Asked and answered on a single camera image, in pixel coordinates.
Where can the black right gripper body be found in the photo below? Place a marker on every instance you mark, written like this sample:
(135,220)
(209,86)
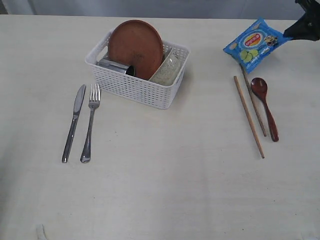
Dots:
(313,7)

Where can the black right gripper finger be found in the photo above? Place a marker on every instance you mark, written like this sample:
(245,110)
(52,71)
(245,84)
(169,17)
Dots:
(305,28)

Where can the blue chips bag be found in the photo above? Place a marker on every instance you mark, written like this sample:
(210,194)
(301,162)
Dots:
(255,44)

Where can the dark red wooden spoon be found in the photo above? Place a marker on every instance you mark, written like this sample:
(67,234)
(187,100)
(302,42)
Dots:
(260,88)

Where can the wooden chopstick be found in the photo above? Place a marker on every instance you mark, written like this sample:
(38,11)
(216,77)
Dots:
(248,116)
(245,76)

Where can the white plastic perforated basket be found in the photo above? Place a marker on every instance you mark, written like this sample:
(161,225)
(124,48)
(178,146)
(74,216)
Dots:
(133,88)

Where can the brown round wooden plate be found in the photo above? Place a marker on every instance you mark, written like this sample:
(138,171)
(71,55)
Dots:
(137,43)

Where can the silver metal fork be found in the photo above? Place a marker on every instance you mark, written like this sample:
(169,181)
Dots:
(93,104)

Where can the silver metal knife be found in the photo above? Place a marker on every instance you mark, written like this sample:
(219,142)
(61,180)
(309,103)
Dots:
(76,113)

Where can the pale green ceramic bowl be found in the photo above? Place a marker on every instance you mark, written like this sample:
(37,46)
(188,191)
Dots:
(168,70)

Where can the stainless steel cup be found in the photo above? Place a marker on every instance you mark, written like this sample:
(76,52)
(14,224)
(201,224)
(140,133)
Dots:
(117,67)

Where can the white curtain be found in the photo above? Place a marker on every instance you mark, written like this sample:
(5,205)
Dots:
(187,9)

